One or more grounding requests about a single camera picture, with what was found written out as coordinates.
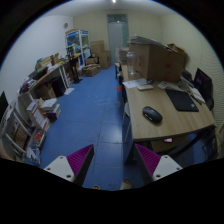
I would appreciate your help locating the grey door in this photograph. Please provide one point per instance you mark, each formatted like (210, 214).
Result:
(117, 33)

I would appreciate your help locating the black monitor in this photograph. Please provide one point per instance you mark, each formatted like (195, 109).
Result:
(203, 83)

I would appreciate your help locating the white calculator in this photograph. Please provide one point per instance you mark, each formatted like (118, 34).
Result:
(163, 85)

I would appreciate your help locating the large cardboard box on desk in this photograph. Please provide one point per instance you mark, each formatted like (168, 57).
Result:
(156, 61)

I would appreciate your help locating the white shelf rack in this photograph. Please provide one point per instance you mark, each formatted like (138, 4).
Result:
(17, 136)

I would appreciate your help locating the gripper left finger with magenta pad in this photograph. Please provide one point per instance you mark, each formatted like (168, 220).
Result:
(73, 167)

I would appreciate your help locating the clear plastic jar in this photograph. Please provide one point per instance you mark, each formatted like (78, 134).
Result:
(131, 63)

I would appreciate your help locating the long wooden side desk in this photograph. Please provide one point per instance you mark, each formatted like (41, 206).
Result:
(52, 84)

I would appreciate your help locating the white paper sheet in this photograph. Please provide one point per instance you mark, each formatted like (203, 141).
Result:
(134, 83)

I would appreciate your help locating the stacked cardboard boxes by door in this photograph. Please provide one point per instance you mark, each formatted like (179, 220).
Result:
(98, 49)

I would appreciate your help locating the white remote control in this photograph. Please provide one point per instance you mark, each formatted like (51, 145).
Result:
(145, 87)

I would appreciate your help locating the low cardboard box on floor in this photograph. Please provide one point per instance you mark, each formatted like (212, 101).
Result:
(91, 70)

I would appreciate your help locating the stack of books on floor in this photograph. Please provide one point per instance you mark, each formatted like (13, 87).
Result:
(51, 109)

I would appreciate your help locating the black computer mouse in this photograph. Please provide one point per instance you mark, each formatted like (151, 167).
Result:
(152, 114)

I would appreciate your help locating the black mouse pad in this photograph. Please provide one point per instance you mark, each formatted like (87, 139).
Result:
(181, 101)

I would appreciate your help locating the blue claw machine cabinet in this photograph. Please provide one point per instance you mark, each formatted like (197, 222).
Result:
(78, 39)

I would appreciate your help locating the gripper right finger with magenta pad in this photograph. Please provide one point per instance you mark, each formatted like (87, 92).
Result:
(152, 166)

